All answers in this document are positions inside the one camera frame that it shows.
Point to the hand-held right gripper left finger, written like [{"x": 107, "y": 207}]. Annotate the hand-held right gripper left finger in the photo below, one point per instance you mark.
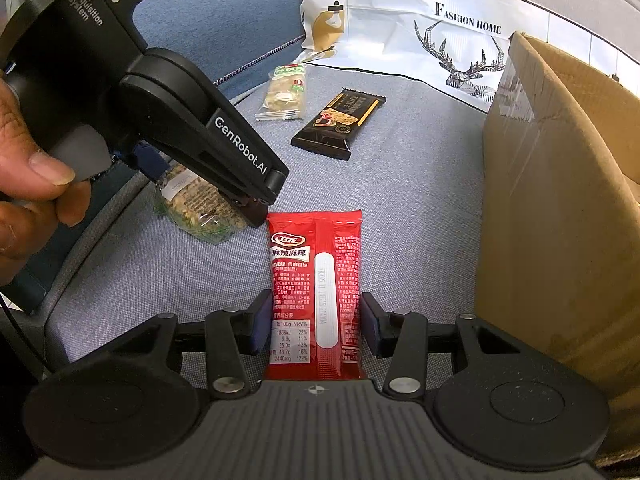
[{"x": 262, "y": 325}]

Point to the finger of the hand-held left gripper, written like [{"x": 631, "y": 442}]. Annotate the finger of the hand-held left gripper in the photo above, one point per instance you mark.
[{"x": 240, "y": 155}]

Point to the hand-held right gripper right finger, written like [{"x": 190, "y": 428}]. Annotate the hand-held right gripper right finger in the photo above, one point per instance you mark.
[{"x": 370, "y": 325}]

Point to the clear green peanut packet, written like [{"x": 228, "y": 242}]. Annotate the clear green peanut packet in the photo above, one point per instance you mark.
[{"x": 195, "y": 210}]

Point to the red snack packet white label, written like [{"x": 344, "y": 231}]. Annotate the red snack packet white label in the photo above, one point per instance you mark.
[{"x": 300, "y": 260}]

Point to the brown cardboard box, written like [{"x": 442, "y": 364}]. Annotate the brown cardboard box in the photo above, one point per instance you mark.
[{"x": 550, "y": 185}]

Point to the person's left hand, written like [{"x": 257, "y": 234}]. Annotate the person's left hand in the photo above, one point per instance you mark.
[{"x": 22, "y": 140}]

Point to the nougat packet green label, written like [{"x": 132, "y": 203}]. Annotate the nougat packet green label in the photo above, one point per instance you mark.
[{"x": 285, "y": 92}]

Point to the black chocolate bar packet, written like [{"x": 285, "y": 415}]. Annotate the black chocolate bar packet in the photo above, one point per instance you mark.
[{"x": 335, "y": 120}]

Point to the white deer printed cloth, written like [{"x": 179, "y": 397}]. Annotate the white deer printed cloth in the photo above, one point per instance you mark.
[{"x": 390, "y": 25}]

